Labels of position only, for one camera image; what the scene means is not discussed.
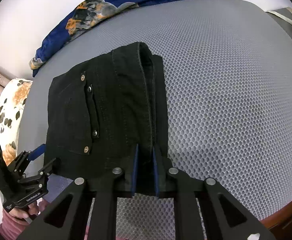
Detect black denim pants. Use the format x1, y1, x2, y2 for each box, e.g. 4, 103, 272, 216
44, 42, 168, 196

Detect pink sweater sleeve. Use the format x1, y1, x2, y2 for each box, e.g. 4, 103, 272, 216
0, 209, 29, 239

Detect person's left hand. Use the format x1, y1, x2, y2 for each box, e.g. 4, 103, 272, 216
8, 198, 49, 225

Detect grey mesh mattress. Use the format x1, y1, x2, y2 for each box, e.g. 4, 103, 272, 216
17, 0, 292, 240

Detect blue floral blanket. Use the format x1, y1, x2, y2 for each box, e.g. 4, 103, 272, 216
28, 0, 236, 78

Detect white floral pillow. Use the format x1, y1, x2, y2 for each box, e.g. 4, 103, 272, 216
0, 78, 33, 165

